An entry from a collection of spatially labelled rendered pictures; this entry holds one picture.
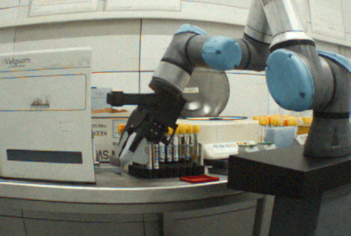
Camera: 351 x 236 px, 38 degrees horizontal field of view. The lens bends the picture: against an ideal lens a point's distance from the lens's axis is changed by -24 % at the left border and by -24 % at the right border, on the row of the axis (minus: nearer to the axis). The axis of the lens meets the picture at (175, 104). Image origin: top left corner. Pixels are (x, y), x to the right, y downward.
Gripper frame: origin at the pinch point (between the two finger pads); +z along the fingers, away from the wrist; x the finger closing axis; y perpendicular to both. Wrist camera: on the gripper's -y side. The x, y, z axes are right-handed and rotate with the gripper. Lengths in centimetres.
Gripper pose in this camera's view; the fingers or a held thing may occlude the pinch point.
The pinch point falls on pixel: (118, 162)
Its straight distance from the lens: 138.2
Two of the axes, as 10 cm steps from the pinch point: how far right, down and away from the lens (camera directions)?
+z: -4.4, 8.7, -2.1
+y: 7.7, 4.9, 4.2
